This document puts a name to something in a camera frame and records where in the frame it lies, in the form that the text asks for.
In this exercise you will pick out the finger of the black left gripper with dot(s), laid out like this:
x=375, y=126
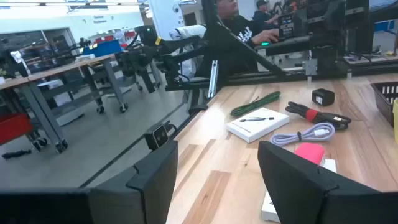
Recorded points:
x=148, y=81

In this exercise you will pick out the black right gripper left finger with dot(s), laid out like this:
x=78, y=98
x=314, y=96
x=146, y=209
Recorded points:
x=124, y=202

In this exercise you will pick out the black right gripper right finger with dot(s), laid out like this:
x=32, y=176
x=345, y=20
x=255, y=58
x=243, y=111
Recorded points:
x=311, y=199

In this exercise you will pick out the white green acer box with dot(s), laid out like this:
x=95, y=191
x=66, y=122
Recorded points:
x=270, y=208
x=258, y=124

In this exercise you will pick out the small pink block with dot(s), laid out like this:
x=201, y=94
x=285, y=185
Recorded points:
x=311, y=152

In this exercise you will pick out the black power adapter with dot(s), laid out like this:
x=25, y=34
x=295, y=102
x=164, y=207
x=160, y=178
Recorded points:
x=323, y=97

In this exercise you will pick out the yellow translucent plastic bin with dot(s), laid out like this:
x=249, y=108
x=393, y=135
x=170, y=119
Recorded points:
x=395, y=121

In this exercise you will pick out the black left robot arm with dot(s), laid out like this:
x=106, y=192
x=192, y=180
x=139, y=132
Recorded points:
x=146, y=37

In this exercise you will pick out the blue storage bin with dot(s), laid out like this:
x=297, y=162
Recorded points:
x=104, y=48

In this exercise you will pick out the red storage bin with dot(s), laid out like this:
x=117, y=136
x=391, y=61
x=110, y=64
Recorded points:
x=14, y=127

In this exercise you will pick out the white fabric bundle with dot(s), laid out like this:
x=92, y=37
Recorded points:
x=189, y=31

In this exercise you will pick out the silver aluminium bar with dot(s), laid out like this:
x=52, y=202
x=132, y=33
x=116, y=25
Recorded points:
x=213, y=77

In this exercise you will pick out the wooden top workbench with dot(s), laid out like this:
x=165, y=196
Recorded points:
x=62, y=67

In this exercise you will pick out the person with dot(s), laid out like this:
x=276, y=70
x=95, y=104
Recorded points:
x=242, y=31
x=262, y=15

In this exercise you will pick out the black object on floor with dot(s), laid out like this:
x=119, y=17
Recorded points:
x=15, y=154

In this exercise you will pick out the black slotted plastic basket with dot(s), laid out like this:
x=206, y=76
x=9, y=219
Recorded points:
x=385, y=99

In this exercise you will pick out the black equipment stand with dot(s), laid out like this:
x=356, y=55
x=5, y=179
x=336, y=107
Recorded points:
x=326, y=31

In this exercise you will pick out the small black table camera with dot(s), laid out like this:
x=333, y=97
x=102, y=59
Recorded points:
x=157, y=137

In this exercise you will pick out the black aluminium table frame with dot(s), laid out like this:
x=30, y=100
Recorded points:
x=248, y=80

